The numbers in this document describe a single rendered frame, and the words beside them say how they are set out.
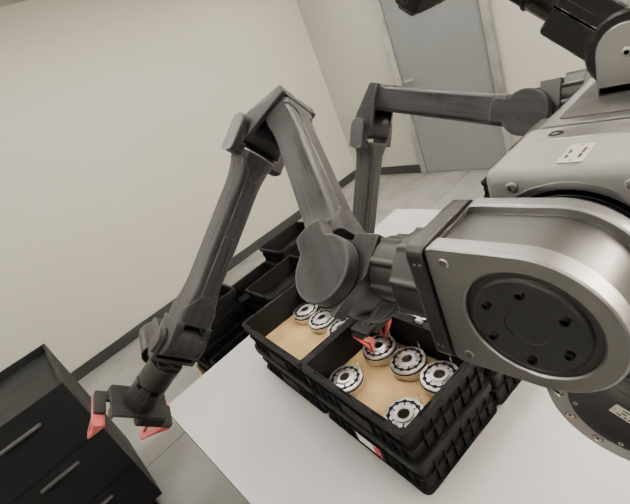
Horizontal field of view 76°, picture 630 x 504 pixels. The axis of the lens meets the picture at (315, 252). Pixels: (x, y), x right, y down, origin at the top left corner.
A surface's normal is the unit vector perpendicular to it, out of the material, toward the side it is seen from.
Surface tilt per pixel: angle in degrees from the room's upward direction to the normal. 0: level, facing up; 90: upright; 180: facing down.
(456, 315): 90
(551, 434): 0
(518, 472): 0
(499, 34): 90
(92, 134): 90
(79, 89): 90
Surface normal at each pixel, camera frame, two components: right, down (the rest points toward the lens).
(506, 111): -0.76, 0.17
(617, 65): -0.68, 0.55
